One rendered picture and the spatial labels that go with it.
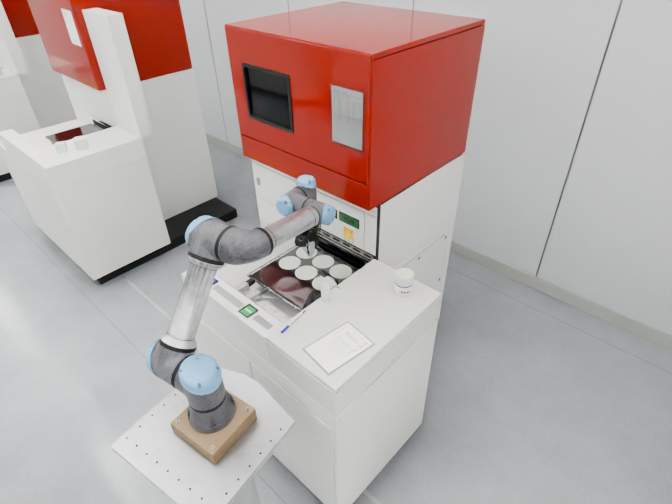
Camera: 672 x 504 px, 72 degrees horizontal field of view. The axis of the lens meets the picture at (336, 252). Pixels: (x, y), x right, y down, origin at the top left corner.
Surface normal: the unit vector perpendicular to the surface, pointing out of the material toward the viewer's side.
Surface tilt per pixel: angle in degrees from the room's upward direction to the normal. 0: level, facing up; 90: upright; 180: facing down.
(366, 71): 90
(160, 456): 0
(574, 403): 0
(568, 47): 90
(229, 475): 0
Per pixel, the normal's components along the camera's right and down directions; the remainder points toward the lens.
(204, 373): 0.10, -0.74
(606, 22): -0.68, 0.44
